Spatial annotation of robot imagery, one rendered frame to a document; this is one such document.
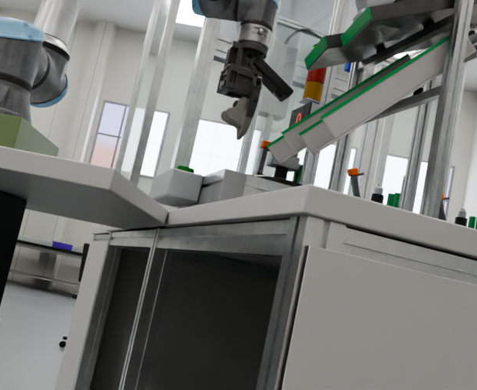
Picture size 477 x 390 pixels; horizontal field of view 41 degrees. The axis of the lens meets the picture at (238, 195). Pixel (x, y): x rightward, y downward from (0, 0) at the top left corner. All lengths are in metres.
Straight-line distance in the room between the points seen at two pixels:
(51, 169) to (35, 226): 11.42
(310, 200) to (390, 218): 0.09
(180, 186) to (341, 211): 0.73
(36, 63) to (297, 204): 0.88
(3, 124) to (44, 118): 11.34
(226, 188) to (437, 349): 0.62
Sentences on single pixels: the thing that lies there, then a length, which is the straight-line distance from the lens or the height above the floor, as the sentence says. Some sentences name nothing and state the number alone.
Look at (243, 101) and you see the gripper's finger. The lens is 1.42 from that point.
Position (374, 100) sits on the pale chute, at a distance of 1.01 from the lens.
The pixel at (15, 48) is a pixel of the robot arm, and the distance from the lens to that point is 1.39.
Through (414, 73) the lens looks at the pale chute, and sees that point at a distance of 1.04.
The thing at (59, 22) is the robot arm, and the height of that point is 1.25.
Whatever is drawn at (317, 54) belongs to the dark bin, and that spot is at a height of 1.19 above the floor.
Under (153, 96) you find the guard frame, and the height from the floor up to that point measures 1.32.
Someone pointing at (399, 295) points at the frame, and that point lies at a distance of 0.70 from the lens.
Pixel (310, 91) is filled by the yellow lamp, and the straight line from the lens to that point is 1.71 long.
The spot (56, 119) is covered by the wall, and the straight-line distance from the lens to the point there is 12.53.
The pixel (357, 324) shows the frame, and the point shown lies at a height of 0.73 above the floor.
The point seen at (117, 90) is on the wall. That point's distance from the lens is 12.36.
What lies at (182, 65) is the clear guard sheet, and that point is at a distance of 2.84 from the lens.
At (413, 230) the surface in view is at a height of 0.84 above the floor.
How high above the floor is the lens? 0.75
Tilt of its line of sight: 8 degrees up
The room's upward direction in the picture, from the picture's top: 12 degrees clockwise
